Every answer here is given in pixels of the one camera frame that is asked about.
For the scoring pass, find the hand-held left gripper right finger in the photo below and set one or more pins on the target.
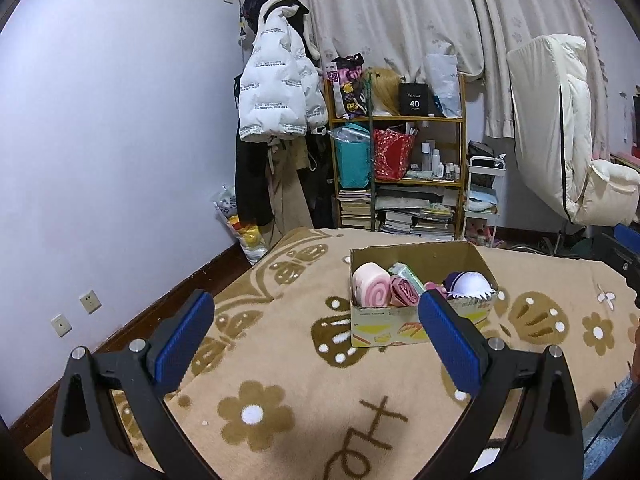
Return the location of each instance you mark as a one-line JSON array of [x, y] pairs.
[[450, 345]]

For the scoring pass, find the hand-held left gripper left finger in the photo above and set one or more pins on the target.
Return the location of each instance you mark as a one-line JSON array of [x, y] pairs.
[[185, 342]]

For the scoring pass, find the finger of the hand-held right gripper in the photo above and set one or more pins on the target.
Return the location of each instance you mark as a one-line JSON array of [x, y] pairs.
[[619, 262], [628, 237]]

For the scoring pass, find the pink striped plush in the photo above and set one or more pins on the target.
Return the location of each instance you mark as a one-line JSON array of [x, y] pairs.
[[434, 288]]

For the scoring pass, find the white purple plush doll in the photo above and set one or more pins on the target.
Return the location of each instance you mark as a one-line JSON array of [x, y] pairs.
[[472, 284]]

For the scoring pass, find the dark pink cloth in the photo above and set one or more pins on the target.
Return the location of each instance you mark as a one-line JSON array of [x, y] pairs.
[[404, 292]]

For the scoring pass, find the printed cardboard box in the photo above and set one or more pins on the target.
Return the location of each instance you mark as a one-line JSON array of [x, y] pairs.
[[380, 327]]

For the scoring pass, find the green tissue pack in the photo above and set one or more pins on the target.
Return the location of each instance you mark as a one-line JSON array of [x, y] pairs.
[[407, 274]]

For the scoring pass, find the cream pink roll plush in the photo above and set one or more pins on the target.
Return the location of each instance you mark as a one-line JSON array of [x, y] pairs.
[[370, 285]]

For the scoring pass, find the beige brown patterned rug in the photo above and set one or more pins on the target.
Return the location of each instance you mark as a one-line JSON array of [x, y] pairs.
[[280, 375]]

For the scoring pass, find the plastic bag with toys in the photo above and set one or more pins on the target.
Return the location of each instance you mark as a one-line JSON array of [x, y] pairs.
[[247, 235]]

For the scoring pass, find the pile of books and papers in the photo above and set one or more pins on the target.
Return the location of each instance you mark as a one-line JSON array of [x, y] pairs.
[[415, 217]]

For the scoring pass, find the cream padded chair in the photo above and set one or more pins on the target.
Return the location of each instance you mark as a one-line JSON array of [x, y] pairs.
[[545, 125]]

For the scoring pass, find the person's jeans leg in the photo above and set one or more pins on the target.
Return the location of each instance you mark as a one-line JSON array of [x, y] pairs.
[[617, 405]]

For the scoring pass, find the white trolley cart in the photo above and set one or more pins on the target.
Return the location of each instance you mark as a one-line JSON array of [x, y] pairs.
[[487, 162]]

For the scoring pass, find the stack of old books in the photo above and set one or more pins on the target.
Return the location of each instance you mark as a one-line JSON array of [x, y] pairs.
[[355, 210]]

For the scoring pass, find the black hanging coat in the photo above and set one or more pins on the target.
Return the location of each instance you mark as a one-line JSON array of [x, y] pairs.
[[250, 180]]

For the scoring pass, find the beige hanging coat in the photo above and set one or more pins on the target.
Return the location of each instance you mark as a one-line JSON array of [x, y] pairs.
[[290, 195]]

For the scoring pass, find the group of small cosmetic bottles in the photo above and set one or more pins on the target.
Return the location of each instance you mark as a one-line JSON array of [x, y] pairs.
[[437, 162]]

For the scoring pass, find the red patterned bag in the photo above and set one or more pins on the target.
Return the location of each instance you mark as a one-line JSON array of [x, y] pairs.
[[392, 157]]

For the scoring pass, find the teal tote bag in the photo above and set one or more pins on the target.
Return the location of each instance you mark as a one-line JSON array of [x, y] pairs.
[[352, 165]]

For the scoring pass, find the black hanging bag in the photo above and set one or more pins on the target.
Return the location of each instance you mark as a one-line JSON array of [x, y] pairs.
[[321, 180]]

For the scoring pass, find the wooden shelving unit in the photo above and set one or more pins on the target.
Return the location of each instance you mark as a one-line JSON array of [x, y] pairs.
[[400, 119]]

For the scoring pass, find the clear plastic bag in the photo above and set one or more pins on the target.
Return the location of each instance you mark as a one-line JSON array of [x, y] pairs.
[[350, 134]]

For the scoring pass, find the white plastic bag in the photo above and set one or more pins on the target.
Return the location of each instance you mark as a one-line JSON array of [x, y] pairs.
[[442, 80]]

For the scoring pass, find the black box with white print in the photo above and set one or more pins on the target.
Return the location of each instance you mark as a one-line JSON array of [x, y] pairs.
[[415, 100]]

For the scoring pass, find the blonde wig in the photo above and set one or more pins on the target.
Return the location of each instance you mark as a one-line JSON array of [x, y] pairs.
[[387, 90]]

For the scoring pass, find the white puffer jacket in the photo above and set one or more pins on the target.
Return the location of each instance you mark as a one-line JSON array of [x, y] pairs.
[[272, 85]]

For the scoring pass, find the black pink printed bag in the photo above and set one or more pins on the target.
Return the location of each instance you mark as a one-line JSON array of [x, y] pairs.
[[347, 85]]

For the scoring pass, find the cream patterned curtain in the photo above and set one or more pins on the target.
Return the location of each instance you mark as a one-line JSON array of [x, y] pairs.
[[400, 10]]

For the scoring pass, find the white wall socket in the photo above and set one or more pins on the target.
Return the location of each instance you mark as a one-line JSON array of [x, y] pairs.
[[61, 325], [90, 302]]

